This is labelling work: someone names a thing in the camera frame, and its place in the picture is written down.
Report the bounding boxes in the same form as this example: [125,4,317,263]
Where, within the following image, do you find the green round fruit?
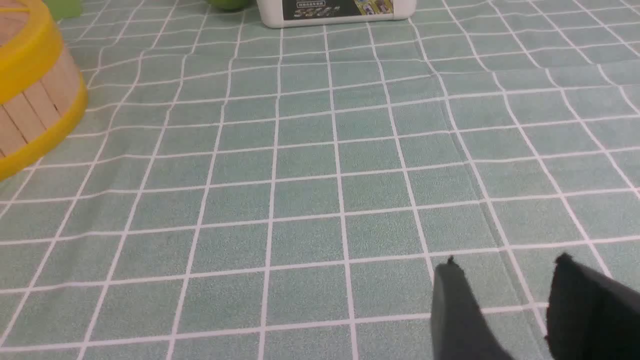
[206,0,252,12]

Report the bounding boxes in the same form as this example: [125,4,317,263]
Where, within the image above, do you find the light green block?
[42,0,83,21]

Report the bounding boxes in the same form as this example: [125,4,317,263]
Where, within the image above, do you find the yellow wooden steamer basket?
[0,46,89,180]

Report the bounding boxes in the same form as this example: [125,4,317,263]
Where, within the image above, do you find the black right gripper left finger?
[430,256,513,360]

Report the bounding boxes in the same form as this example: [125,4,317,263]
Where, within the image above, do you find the green checked tablecloth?
[0,0,640,360]

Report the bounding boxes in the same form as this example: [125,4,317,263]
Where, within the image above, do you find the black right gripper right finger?
[546,253,640,360]

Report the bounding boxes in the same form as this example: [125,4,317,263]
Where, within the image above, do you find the white plastic labelled container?
[256,0,418,28]

